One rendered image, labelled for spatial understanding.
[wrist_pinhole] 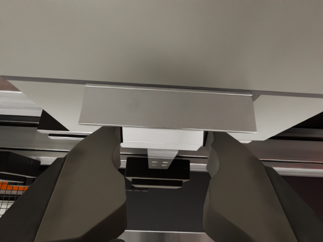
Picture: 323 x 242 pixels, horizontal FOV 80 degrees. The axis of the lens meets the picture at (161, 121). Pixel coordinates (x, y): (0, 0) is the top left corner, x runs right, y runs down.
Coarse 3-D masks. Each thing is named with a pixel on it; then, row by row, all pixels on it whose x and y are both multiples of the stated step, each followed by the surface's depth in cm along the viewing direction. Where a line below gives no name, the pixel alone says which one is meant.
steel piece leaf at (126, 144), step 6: (126, 144) 20; (132, 144) 20; (138, 144) 20; (144, 144) 20; (150, 144) 20; (156, 144) 20; (162, 144) 20; (168, 144) 20; (174, 144) 20; (180, 144) 20; (186, 144) 20; (192, 144) 20
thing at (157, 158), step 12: (156, 156) 25; (168, 156) 24; (132, 168) 36; (144, 168) 36; (156, 168) 35; (168, 168) 36; (180, 168) 36; (132, 180) 36; (144, 180) 36; (156, 180) 36; (168, 180) 36; (180, 180) 36
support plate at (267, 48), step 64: (0, 0) 6; (64, 0) 6; (128, 0) 6; (192, 0) 6; (256, 0) 5; (320, 0) 5; (0, 64) 9; (64, 64) 8; (128, 64) 8; (192, 64) 8; (256, 64) 8; (320, 64) 8
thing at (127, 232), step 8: (128, 232) 16; (136, 232) 16; (144, 232) 16; (152, 232) 16; (160, 232) 16; (168, 232) 17; (176, 232) 17; (184, 232) 17; (192, 232) 17; (200, 232) 17; (128, 240) 16; (136, 240) 16; (144, 240) 16; (152, 240) 16; (160, 240) 16; (168, 240) 16; (176, 240) 16; (184, 240) 16; (192, 240) 16; (200, 240) 16; (208, 240) 16
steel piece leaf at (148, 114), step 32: (96, 96) 10; (128, 96) 10; (160, 96) 10; (192, 96) 10; (224, 96) 10; (128, 128) 16; (160, 128) 9; (192, 128) 9; (224, 128) 9; (256, 128) 9
